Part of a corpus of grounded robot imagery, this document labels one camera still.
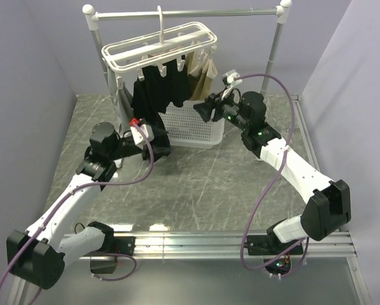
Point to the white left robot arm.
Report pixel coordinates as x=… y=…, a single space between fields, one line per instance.
x=40 y=254

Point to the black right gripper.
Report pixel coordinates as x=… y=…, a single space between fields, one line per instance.
x=205 y=109

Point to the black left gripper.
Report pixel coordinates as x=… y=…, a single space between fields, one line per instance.
x=156 y=152

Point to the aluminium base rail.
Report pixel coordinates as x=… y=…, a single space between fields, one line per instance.
x=221 y=245

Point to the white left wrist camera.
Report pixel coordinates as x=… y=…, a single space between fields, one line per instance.
x=142 y=133

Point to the hanging black underwear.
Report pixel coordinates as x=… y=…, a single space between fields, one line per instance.
x=173 y=88

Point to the black underwear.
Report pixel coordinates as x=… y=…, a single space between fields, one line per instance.
x=143 y=109
x=173 y=88

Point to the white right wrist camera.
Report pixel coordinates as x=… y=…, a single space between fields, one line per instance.
x=231 y=79

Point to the hanging beige underwear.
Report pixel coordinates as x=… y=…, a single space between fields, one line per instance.
x=200 y=77

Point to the white perforated plastic basket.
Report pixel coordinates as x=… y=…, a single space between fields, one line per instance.
x=186 y=128

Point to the hanging grey underwear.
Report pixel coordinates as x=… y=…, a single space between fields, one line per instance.
x=121 y=99

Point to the white metal drying rack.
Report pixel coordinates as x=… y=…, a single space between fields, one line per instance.
x=281 y=12

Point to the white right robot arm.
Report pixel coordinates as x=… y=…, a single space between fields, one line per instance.
x=328 y=202

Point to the white clip hanger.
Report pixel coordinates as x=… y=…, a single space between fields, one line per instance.
x=154 y=49

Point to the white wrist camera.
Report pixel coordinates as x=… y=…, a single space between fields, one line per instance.
x=142 y=133
x=231 y=79

